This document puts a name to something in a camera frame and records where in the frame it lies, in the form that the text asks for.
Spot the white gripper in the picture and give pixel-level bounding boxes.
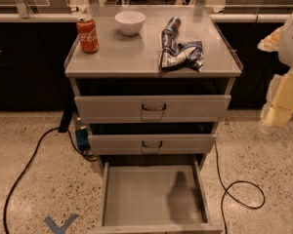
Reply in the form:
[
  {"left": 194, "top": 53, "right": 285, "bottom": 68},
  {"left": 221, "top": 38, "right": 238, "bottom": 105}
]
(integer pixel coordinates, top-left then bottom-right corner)
[{"left": 258, "top": 14, "right": 293, "bottom": 134}]

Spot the blue chip bag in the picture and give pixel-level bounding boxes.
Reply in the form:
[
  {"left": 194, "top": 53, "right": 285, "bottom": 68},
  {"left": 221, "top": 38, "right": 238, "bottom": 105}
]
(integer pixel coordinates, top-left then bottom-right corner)
[{"left": 159, "top": 31, "right": 204, "bottom": 71}]

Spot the grey drawer cabinet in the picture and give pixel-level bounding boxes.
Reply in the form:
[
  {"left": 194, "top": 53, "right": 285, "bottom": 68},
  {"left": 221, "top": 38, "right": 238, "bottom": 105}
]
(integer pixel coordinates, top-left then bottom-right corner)
[{"left": 63, "top": 5, "right": 244, "bottom": 161}]

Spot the bottom grey drawer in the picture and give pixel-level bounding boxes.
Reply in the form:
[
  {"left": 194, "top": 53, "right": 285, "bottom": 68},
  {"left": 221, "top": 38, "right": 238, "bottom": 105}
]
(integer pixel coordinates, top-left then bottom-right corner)
[{"left": 89, "top": 159, "right": 223, "bottom": 234}]

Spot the grey drawer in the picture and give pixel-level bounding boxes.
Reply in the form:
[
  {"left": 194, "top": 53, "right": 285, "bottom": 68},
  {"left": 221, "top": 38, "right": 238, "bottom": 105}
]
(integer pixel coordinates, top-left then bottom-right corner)
[
  {"left": 89, "top": 134, "right": 216, "bottom": 155},
  {"left": 89, "top": 159, "right": 223, "bottom": 234},
  {"left": 75, "top": 95, "right": 230, "bottom": 123}
]

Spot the top grey drawer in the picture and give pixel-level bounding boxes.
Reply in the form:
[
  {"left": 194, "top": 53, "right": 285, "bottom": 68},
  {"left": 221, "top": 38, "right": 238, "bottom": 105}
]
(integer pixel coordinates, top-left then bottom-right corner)
[{"left": 75, "top": 95, "right": 230, "bottom": 123}]

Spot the middle grey drawer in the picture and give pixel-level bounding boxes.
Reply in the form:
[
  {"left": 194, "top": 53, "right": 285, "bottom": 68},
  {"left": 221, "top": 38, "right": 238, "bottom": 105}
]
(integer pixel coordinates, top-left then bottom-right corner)
[{"left": 89, "top": 134, "right": 216, "bottom": 155}]

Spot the blue silver energy drink can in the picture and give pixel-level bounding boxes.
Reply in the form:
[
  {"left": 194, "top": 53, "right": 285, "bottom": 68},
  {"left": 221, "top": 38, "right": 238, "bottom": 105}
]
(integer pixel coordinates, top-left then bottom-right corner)
[{"left": 163, "top": 17, "right": 181, "bottom": 38}]

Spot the white bowl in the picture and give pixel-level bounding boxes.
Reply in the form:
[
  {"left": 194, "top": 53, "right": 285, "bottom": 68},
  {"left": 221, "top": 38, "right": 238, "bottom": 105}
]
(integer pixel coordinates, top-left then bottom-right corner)
[{"left": 114, "top": 11, "right": 146, "bottom": 36}]

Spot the orange soda can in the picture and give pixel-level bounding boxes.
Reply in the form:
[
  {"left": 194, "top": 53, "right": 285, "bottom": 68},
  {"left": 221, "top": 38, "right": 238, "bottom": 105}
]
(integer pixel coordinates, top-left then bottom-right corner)
[{"left": 76, "top": 17, "right": 99, "bottom": 54}]

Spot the blue power box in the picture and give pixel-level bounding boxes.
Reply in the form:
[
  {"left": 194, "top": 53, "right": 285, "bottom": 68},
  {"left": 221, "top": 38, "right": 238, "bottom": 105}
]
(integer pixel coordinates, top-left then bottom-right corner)
[{"left": 75, "top": 129, "right": 90, "bottom": 151}]

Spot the blue tape mark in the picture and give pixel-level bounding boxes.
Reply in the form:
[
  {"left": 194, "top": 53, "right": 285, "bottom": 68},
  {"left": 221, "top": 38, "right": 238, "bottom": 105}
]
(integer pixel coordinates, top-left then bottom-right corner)
[{"left": 44, "top": 214, "right": 80, "bottom": 234}]

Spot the black cable right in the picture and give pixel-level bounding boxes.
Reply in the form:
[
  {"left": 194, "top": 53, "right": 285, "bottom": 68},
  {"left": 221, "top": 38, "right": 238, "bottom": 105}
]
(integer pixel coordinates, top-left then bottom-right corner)
[{"left": 214, "top": 141, "right": 267, "bottom": 234}]

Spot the black cable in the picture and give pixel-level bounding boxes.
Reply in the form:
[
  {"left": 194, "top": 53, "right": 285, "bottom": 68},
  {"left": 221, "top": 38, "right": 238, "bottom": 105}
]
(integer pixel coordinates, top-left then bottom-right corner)
[
  {"left": 2, "top": 126, "right": 98, "bottom": 234},
  {"left": 214, "top": 141, "right": 267, "bottom": 234}
]

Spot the black cable left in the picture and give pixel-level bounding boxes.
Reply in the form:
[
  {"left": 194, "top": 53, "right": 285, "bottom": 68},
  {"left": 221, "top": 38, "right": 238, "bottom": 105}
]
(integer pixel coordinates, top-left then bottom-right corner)
[{"left": 2, "top": 126, "right": 98, "bottom": 234}]

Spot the black counter with rail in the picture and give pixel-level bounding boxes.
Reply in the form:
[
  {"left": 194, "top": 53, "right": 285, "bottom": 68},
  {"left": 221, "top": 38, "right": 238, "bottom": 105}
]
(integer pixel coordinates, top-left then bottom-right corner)
[{"left": 0, "top": 22, "right": 289, "bottom": 111}]

